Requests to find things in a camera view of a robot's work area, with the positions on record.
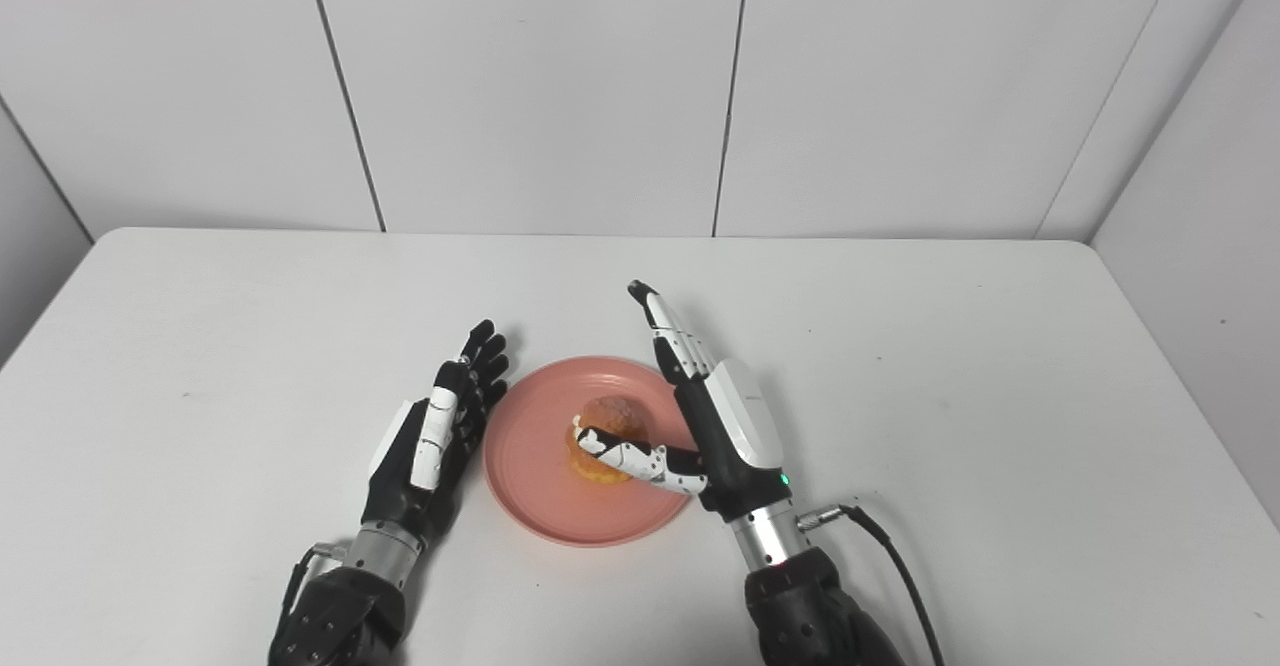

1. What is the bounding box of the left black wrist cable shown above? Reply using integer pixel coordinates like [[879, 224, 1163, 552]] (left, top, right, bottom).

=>
[[283, 543, 346, 627]]

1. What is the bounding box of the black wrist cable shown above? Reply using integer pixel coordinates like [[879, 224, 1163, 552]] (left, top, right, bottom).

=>
[[283, 543, 346, 627], [797, 505, 947, 666]]

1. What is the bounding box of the cream puff pastry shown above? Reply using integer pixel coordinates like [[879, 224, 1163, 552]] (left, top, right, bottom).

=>
[[565, 395, 652, 486]]

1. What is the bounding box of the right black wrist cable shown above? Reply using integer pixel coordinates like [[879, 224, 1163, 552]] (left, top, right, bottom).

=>
[[797, 505, 947, 666]]

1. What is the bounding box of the pink round plate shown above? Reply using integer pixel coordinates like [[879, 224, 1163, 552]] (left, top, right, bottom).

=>
[[484, 356, 701, 548]]

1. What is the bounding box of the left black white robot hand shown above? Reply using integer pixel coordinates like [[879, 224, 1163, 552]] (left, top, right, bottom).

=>
[[361, 320, 510, 542]]

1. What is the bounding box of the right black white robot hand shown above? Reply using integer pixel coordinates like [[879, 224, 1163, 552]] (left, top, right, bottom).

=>
[[573, 280, 792, 524]]

